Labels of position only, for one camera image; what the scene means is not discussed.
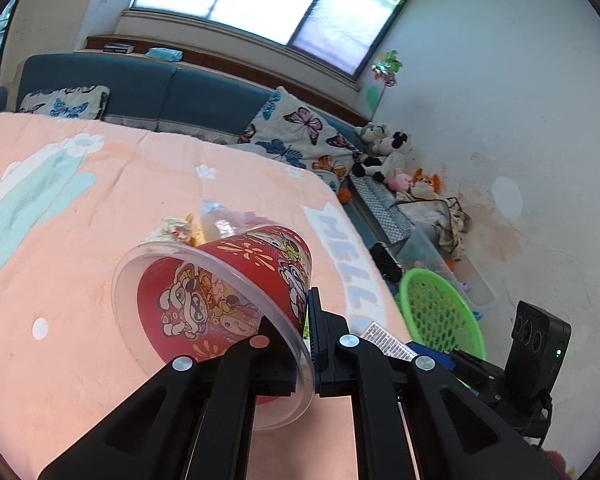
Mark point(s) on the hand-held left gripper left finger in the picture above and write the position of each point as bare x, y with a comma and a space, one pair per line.
275, 370

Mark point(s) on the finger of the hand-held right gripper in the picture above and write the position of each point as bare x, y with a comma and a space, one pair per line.
445, 358

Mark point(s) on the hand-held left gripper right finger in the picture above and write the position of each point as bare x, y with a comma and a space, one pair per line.
314, 340

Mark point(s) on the green plastic basket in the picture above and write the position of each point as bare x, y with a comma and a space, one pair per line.
430, 305

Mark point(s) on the white barcode label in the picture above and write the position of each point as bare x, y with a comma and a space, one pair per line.
385, 340

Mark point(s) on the red printed plastic cup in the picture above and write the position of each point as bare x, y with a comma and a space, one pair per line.
220, 300

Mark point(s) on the black pouch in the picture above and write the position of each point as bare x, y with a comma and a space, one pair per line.
386, 262

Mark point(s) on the clear plastic storage box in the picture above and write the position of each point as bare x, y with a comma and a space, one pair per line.
425, 252

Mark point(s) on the beige cloth bag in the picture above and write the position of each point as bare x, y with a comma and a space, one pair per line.
445, 220

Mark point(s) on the crumpled clear plastic wrapper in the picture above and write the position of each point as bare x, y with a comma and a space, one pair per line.
225, 222

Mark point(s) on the small orange ball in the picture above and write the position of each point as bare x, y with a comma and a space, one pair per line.
345, 195

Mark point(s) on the grey patterned cloth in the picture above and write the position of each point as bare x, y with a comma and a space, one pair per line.
380, 205

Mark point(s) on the crumpled pale snack wrapper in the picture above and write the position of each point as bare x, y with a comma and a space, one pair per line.
177, 232

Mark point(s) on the orange fox plush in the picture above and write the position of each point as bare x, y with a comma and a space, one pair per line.
426, 182

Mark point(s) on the pink plush toy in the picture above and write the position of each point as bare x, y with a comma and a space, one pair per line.
400, 182

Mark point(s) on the black white cow plush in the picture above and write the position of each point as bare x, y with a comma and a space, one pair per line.
387, 155

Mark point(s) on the large butterfly print cushion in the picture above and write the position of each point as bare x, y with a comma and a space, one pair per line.
300, 130

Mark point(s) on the grey husky plush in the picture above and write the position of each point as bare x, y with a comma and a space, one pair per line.
372, 132

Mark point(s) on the pink printed blanket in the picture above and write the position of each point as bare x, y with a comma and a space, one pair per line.
80, 260

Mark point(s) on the colourful pinwheel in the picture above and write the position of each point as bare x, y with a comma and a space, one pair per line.
386, 72

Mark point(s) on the wooden window ledge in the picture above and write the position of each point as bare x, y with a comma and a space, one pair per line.
215, 62

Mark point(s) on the blue sofa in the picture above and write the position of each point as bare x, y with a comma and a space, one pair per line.
145, 90

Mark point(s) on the teal tissue pack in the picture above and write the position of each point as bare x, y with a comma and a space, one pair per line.
165, 53

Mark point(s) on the small butterfly print cushion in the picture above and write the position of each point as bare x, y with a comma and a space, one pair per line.
65, 102

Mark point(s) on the flat box on ledge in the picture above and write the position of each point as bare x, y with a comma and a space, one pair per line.
118, 48

